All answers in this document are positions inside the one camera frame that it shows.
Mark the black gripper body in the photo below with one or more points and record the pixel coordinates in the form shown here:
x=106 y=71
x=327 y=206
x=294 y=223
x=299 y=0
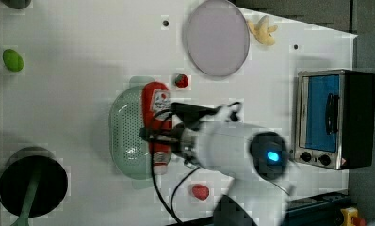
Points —
x=171 y=138

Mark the red ketchup bottle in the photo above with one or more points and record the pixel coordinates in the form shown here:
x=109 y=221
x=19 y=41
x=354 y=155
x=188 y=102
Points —
x=155 y=97

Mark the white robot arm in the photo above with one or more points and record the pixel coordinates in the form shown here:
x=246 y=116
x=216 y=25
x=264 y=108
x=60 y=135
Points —
x=255 y=158

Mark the green oval strainer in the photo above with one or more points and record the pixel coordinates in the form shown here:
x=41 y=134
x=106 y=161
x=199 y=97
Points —
x=129 y=151

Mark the red strawberry toy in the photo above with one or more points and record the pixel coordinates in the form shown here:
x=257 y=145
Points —
x=181 y=81

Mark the pink strawberry toy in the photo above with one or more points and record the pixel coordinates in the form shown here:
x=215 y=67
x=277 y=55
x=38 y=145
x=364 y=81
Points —
x=200 y=192

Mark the round grey plate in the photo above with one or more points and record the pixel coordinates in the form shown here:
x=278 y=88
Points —
x=217 y=38

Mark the yellow peeled banana toy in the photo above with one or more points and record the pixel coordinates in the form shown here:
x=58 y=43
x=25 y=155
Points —
x=262 y=31

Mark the silver toaster oven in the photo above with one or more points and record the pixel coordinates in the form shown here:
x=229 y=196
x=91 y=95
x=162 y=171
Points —
x=335 y=119

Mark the green lime toy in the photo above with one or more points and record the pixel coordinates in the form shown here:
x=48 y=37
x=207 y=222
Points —
x=13 y=60

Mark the yellow red emergency button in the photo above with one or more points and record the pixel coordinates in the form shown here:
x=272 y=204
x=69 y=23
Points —
x=351 y=217

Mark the dark round object top left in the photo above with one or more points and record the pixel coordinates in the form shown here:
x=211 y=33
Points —
x=17 y=4

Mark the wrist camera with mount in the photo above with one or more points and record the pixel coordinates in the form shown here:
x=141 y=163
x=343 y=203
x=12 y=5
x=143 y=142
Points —
x=190 y=115

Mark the black pan with green handle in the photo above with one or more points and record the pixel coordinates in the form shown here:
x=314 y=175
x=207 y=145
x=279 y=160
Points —
x=32 y=184

